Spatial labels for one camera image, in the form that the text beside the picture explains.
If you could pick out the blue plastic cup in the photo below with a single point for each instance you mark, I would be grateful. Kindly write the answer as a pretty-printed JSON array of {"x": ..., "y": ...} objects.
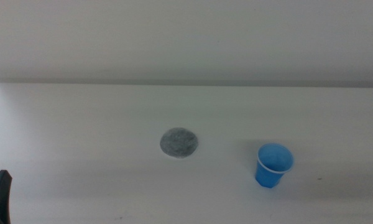
[{"x": 268, "y": 175}]

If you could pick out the round grey felt cup mat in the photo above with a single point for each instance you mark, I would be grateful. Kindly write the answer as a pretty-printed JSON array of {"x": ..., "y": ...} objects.
[{"x": 179, "y": 142}]

